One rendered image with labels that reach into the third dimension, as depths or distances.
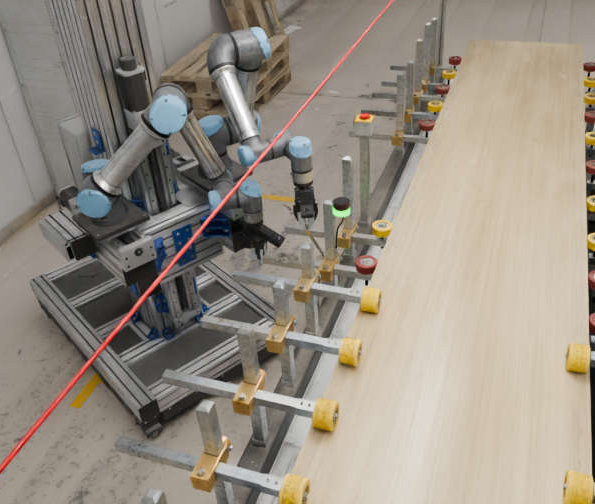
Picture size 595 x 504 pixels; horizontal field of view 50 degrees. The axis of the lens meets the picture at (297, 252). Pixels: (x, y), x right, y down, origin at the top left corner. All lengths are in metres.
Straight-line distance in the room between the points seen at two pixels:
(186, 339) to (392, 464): 1.66
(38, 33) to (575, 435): 3.75
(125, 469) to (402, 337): 1.46
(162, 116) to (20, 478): 1.74
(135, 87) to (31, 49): 2.12
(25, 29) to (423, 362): 3.40
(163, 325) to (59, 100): 2.01
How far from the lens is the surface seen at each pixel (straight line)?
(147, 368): 3.07
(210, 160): 2.38
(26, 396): 3.48
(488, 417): 1.86
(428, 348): 2.02
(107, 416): 3.22
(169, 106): 2.13
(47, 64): 4.53
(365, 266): 2.32
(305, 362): 2.25
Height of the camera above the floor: 2.29
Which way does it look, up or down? 35 degrees down
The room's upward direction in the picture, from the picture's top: 5 degrees counter-clockwise
